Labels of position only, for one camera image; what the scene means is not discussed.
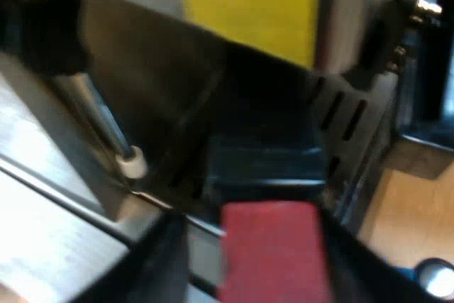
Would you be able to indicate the steel espresso machine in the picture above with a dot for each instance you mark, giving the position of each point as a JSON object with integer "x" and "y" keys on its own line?
{"x": 149, "y": 97}

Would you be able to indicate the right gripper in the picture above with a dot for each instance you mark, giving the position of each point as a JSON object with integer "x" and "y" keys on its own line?
{"x": 393, "y": 33}

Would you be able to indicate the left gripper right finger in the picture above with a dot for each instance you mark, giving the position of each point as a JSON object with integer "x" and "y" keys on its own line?
{"x": 369, "y": 271}

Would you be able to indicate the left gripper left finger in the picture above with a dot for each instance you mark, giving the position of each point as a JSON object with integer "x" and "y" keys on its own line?
{"x": 149, "y": 264}

